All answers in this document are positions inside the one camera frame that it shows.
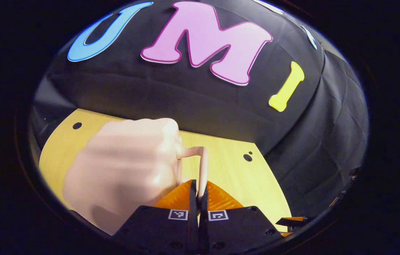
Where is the black backdrop cloth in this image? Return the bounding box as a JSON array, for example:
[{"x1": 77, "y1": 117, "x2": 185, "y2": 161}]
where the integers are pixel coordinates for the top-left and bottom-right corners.
[{"x1": 32, "y1": 0, "x2": 370, "y2": 220}]

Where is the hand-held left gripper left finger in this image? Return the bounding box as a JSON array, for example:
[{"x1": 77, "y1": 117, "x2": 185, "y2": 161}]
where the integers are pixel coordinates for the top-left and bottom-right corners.
[{"x1": 113, "y1": 179, "x2": 199, "y2": 255}]

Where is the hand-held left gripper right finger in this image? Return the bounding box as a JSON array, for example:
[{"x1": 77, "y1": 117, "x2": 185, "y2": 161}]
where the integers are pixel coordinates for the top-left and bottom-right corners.
[{"x1": 200, "y1": 181, "x2": 285, "y2": 255}]

